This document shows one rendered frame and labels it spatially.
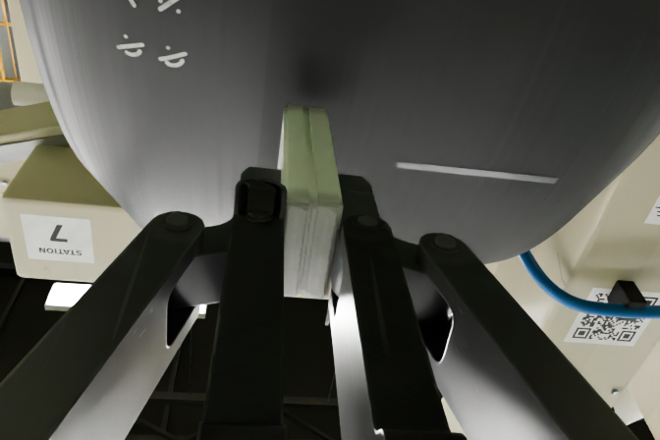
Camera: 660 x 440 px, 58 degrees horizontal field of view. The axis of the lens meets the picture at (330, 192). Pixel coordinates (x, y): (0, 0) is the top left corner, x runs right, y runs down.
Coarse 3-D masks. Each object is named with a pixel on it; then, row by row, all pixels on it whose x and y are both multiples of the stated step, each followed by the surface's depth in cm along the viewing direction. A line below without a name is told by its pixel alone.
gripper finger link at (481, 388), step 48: (432, 240) 14; (480, 288) 13; (432, 336) 14; (480, 336) 12; (528, 336) 11; (480, 384) 12; (528, 384) 10; (576, 384) 10; (480, 432) 12; (528, 432) 10; (576, 432) 9; (624, 432) 10
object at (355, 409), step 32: (352, 224) 14; (384, 224) 14; (352, 256) 13; (384, 256) 13; (352, 288) 12; (384, 288) 12; (352, 320) 12; (384, 320) 11; (416, 320) 11; (352, 352) 11; (384, 352) 11; (416, 352) 11; (352, 384) 11; (384, 384) 10; (416, 384) 10; (352, 416) 11; (384, 416) 9; (416, 416) 9
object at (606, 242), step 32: (640, 160) 47; (608, 192) 49; (640, 192) 48; (576, 224) 53; (608, 224) 50; (640, 224) 50; (544, 256) 59; (576, 256) 53; (608, 256) 53; (640, 256) 53; (512, 288) 65; (576, 288) 55; (608, 288) 55; (640, 288) 55; (544, 320) 58; (576, 352) 60; (608, 352) 60; (640, 352) 60; (608, 384) 63; (448, 416) 81
